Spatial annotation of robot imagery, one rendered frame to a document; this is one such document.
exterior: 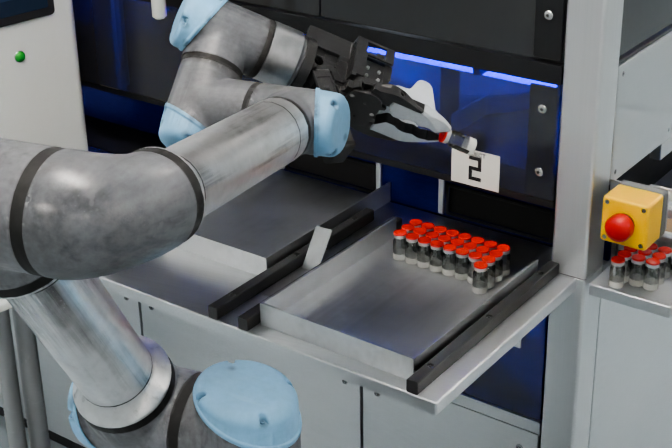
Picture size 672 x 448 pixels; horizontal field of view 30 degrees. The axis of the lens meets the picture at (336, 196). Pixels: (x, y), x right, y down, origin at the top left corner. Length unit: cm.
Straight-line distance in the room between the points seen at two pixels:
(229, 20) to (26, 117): 87
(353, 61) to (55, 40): 88
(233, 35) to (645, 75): 72
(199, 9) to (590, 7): 57
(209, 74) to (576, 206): 66
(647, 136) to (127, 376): 98
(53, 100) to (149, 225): 125
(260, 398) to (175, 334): 116
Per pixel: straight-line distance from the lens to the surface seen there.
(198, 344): 251
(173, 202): 111
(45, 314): 125
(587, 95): 181
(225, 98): 144
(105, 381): 137
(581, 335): 198
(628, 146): 196
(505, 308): 180
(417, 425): 224
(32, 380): 265
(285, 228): 207
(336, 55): 156
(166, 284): 193
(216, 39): 149
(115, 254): 109
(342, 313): 182
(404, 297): 186
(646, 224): 184
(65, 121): 236
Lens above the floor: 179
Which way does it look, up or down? 25 degrees down
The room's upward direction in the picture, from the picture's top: 1 degrees counter-clockwise
